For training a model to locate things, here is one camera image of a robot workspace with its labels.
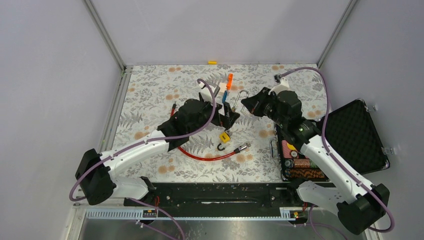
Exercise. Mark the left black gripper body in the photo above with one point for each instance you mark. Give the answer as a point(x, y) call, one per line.
point(220, 119)

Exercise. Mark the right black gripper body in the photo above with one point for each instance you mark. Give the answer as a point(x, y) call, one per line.
point(268, 105)

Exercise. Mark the long shackle brass padlock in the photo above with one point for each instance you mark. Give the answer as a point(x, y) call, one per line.
point(238, 99)

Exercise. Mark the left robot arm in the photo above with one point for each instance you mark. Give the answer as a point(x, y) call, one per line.
point(98, 174)

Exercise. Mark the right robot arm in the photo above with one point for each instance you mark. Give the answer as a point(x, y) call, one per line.
point(356, 201)

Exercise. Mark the yellow padlock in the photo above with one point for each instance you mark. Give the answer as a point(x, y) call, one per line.
point(224, 138)

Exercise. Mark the blue toy brick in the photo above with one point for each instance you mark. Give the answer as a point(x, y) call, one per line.
point(224, 96)

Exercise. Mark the white toy block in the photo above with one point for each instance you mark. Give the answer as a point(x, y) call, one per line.
point(220, 89)

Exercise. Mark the orange toy brick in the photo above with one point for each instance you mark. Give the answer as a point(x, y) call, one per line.
point(229, 81)

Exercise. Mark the floral table mat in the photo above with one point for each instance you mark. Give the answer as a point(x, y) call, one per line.
point(237, 146)

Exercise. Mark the yellow poker chip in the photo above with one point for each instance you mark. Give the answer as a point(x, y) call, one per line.
point(290, 147)

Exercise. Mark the black poker chip case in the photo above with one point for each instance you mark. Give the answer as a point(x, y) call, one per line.
point(351, 132)

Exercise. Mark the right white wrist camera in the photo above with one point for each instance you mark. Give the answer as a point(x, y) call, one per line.
point(282, 85)

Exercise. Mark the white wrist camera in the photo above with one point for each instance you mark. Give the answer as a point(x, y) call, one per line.
point(205, 93)
point(282, 85)

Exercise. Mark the red cable lock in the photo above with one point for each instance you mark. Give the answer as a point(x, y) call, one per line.
point(209, 155)

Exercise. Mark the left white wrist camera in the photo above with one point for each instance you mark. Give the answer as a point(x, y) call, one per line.
point(205, 93)

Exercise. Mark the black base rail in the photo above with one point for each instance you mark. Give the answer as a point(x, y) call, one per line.
point(223, 200)

